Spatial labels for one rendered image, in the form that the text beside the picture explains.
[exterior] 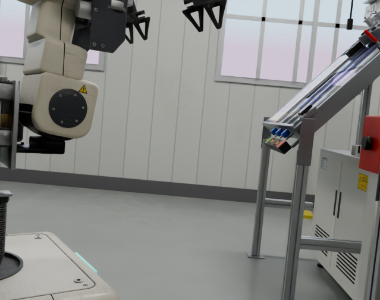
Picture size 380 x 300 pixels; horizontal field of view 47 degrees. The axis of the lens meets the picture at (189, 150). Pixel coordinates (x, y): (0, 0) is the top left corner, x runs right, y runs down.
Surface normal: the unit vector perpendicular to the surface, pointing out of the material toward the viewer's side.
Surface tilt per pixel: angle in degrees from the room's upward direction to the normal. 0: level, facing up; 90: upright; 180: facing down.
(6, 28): 90
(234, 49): 90
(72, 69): 90
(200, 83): 90
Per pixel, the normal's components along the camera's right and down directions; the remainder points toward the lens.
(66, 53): 0.55, 0.11
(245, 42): -0.01, 0.08
